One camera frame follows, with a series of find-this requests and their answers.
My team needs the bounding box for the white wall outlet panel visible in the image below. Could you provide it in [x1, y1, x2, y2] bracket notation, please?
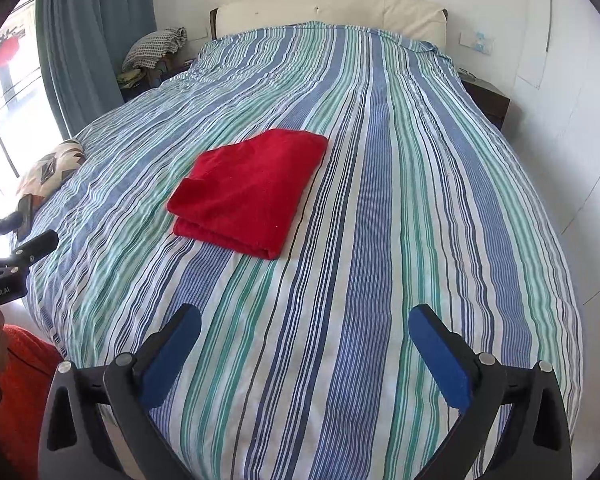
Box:
[459, 31, 496, 56]

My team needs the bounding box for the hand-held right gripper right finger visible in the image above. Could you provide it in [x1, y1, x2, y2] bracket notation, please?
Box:
[408, 303, 573, 480]

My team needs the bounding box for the orange fuzzy garment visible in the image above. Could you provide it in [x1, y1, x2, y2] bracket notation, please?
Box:
[0, 324, 66, 480]

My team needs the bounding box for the red sweater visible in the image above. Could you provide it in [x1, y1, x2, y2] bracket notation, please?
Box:
[166, 128, 329, 261]

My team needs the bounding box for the dark wooden nightstand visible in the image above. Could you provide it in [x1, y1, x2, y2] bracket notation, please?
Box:
[117, 57, 196, 103]
[457, 67, 511, 133]

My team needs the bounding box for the grey-blue curtain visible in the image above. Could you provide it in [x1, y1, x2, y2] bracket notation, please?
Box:
[35, 0, 158, 136]

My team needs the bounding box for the white wardrobe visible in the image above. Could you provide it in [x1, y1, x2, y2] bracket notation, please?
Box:
[515, 0, 600, 480]

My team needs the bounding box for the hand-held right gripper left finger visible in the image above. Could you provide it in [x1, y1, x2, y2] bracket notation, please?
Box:
[37, 303, 202, 480]

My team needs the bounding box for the window with railing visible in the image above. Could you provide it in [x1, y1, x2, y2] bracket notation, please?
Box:
[0, 5, 63, 181]

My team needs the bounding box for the patterned pillow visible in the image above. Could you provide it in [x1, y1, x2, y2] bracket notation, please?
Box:
[15, 138, 87, 211]

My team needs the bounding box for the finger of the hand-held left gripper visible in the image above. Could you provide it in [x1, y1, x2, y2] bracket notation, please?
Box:
[0, 196, 35, 241]
[10, 230, 60, 266]

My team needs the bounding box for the checked cloth pile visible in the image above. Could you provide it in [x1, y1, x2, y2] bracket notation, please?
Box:
[121, 26, 188, 72]

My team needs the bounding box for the striped bedspread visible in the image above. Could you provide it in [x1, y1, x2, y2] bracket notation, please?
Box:
[10, 21, 583, 480]

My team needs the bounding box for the cream padded headboard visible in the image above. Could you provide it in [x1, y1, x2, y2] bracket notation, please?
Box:
[209, 0, 449, 56]

